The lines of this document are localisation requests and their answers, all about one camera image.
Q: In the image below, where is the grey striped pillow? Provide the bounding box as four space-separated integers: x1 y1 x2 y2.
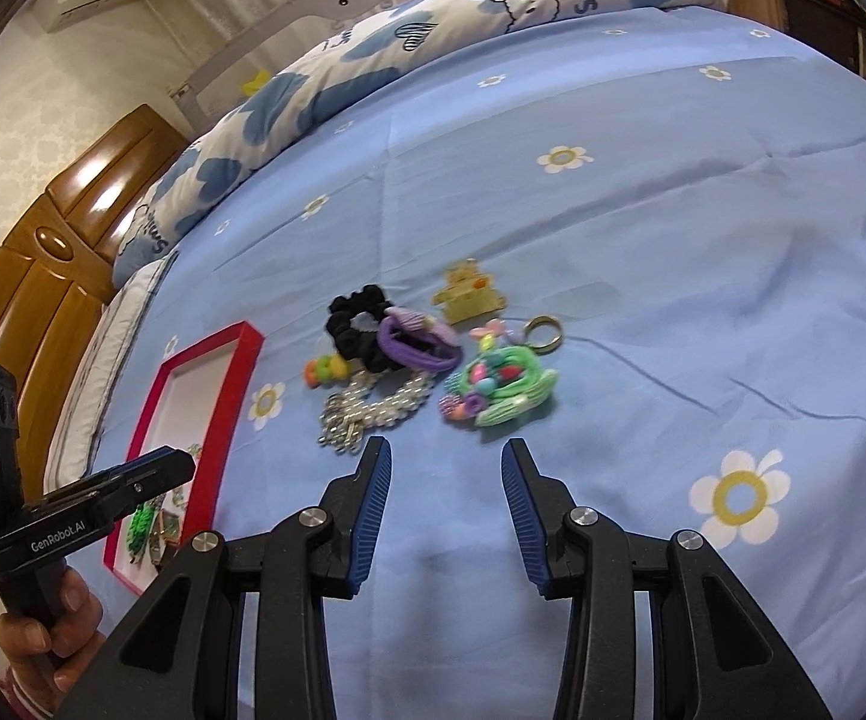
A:
47 251 179 477

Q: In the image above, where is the dark cabinet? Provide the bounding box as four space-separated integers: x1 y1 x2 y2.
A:
778 0 866 83

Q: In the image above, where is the black scrunchie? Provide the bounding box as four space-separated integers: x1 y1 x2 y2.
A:
326 283 404 374

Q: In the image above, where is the green braided bracelet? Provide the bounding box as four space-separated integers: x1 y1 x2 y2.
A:
127 499 158 563

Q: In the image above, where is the colourful bead bracelet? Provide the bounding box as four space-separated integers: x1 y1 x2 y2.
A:
439 364 513 421

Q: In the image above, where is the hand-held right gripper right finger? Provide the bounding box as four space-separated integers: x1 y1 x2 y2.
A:
500 436 835 720

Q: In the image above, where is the green hair tie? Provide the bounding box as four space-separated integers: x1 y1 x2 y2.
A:
457 319 558 428

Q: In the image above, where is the purple hair tie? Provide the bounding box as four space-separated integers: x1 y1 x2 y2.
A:
378 307 464 372

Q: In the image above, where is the red jewelry box tray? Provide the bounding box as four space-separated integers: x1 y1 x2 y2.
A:
103 321 265 601

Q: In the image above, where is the person's left hand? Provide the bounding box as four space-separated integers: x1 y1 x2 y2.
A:
0 566 108 695

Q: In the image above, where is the yellow hair claw clip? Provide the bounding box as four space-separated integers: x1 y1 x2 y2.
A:
433 259 509 325

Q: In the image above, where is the pearl bracelet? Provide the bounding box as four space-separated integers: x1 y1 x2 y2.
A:
332 369 438 432

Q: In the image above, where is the hair comb with colourful beads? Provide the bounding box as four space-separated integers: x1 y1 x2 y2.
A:
304 352 366 391

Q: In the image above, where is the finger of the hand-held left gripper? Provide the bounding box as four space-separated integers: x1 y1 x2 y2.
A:
43 447 188 507
107 453 199 524

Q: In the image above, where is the white quilt with blue hearts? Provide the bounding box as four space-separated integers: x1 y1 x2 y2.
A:
110 0 730 290

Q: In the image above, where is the gold ring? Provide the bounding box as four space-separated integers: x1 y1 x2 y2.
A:
521 315 563 353

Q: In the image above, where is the wooden headboard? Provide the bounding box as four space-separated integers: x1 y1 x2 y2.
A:
0 103 190 421

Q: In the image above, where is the white air conditioner pipe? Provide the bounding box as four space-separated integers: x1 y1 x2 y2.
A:
140 0 194 98

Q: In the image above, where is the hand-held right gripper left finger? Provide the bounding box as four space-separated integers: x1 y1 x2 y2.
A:
54 435 393 720

